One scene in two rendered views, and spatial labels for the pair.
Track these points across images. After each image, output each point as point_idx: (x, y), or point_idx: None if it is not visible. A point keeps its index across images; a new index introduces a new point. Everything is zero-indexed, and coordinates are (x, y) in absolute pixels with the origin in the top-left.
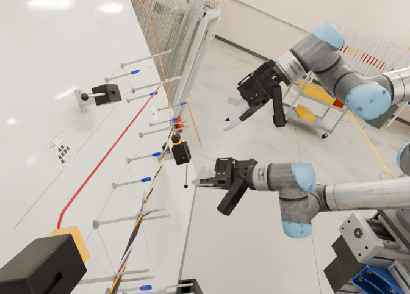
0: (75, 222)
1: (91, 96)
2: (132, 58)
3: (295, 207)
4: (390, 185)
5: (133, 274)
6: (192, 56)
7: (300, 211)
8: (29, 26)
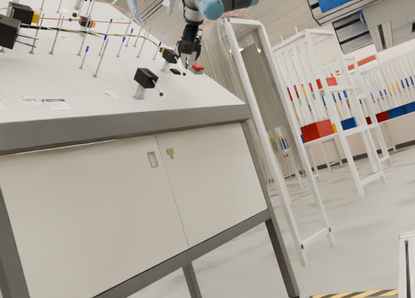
0: (64, 49)
1: (73, 19)
2: (138, 40)
3: None
4: None
5: (107, 77)
6: (236, 53)
7: None
8: (55, 17)
